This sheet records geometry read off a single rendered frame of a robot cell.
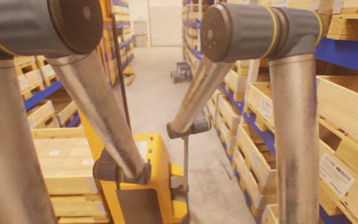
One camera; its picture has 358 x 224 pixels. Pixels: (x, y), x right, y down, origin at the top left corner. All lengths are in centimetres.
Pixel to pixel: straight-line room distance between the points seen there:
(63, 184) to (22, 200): 128
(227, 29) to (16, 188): 65
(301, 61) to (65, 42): 59
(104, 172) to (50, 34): 71
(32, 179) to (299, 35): 84
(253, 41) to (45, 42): 44
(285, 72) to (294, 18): 15
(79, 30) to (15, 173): 39
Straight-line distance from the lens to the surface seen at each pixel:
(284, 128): 65
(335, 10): 128
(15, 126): 56
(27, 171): 61
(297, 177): 70
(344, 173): 125
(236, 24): 46
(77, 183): 184
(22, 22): 38
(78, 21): 37
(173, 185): 223
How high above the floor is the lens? 215
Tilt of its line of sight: 28 degrees down
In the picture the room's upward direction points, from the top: straight up
